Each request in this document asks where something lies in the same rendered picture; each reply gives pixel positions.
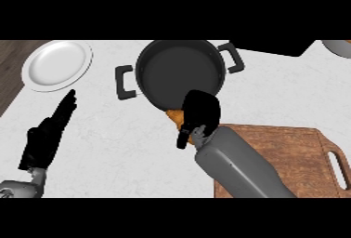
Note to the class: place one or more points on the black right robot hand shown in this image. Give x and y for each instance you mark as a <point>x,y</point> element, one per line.
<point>200,108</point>

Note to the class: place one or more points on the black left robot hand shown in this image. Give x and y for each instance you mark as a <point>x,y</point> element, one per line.
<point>46,136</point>

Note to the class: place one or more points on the golden brown croissant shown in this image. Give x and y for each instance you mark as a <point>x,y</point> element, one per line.
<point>174,116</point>

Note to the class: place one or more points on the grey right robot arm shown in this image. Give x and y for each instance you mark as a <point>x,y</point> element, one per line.
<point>242,167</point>

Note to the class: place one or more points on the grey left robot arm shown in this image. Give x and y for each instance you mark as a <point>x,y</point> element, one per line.
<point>22,186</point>

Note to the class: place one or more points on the brown wooden cutting board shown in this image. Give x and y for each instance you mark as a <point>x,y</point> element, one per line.
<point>292,161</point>

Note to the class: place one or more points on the white round plate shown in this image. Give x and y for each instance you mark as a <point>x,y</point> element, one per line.
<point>56,65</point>

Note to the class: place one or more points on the black appliance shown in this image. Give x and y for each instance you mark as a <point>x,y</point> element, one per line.
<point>268,46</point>

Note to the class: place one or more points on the grey round bowl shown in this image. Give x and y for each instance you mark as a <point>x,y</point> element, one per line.
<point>339,47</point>

